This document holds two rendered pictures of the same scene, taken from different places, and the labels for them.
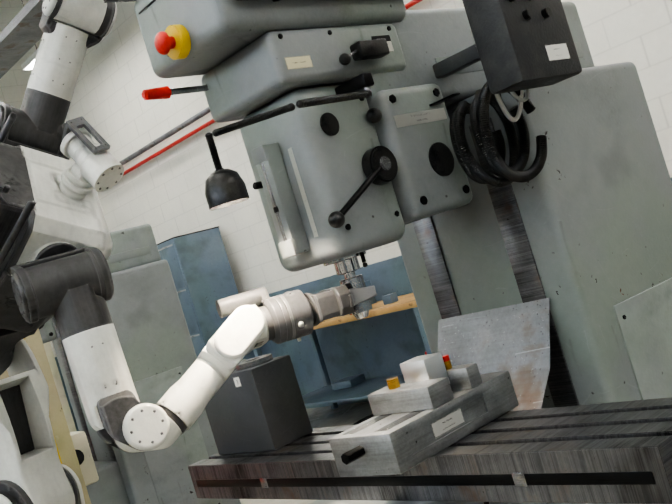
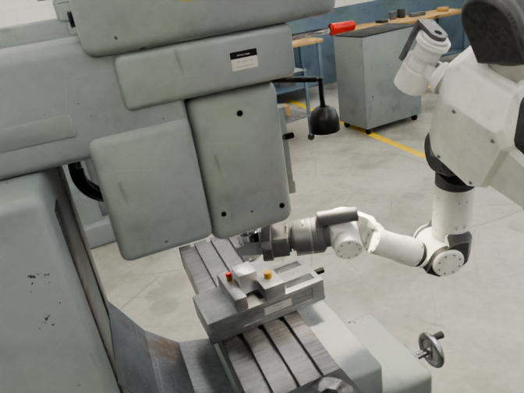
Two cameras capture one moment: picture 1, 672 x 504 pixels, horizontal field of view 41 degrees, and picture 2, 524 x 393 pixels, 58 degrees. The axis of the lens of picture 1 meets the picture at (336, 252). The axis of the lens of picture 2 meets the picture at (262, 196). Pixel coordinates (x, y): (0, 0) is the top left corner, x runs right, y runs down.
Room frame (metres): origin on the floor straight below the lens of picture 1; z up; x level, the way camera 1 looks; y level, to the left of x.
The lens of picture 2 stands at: (2.64, 0.44, 1.81)
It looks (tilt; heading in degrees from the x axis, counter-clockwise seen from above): 24 degrees down; 204
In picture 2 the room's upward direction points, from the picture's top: 9 degrees counter-clockwise
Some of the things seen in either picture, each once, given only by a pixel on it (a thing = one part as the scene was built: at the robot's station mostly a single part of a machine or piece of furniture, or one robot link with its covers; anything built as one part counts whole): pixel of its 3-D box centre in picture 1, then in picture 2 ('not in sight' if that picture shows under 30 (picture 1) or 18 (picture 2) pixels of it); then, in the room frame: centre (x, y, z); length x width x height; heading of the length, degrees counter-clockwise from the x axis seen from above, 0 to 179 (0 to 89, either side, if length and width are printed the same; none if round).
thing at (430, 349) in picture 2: not in sight; (422, 353); (1.41, 0.36, 0.65); 0.16 x 0.12 x 0.12; 131
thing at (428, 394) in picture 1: (409, 396); (264, 278); (1.61, -0.05, 1.04); 0.15 x 0.06 x 0.04; 44
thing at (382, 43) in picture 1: (360, 54); not in sight; (1.68, -0.15, 1.66); 0.12 x 0.04 x 0.04; 131
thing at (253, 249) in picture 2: not in sight; (249, 250); (1.77, 0.00, 1.23); 0.06 x 0.02 x 0.03; 110
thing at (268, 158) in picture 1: (280, 200); (280, 150); (1.67, 0.07, 1.45); 0.04 x 0.04 x 0.21; 41
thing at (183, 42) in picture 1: (177, 42); not in sight; (1.59, 0.16, 1.76); 0.06 x 0.02 x 0.06; 41
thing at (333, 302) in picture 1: (313, 310); (287, 239); (1.71, 0.07, 1.23); 0.13 x 0.12 x 0.10; 20
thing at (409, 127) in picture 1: (389, 162); (146, 175); (1.87, -0.16, 1.47); 0.24 x 0.19 x 0.26; 41
